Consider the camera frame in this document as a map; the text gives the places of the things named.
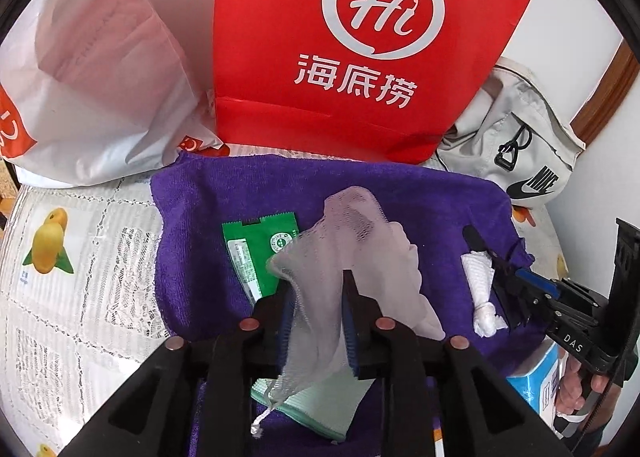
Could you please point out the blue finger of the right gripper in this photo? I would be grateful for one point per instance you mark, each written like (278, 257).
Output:
(521, 304)
(545, 286)

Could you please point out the blue tissue pack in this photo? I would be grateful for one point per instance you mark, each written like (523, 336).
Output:
(537, 379)

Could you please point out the red Haidilao paper bag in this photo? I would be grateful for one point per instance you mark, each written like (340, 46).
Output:
(359, 79)

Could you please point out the green sachet packet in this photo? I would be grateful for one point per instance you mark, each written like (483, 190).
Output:
(252, 243)

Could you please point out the person's right hand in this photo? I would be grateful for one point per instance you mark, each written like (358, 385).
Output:
(569, 397)

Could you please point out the white Miniso plastic bag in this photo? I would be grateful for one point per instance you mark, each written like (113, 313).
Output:
(96, 90)

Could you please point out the grey Nike waist bag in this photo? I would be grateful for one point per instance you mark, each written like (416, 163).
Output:
(511, 135)

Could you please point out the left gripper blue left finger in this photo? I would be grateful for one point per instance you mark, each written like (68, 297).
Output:
(256, 349)

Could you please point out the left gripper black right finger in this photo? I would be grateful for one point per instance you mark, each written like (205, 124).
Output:
(381, 348)

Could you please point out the brown wooden door frame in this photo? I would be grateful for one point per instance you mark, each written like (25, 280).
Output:
(610, 93)

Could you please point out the white knotted cloth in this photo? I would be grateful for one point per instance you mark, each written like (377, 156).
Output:
(479, 274)

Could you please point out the light green cloth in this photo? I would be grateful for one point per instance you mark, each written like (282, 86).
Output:
(326, 408)

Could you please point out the purple towel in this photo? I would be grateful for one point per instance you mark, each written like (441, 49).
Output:
(397, 227)

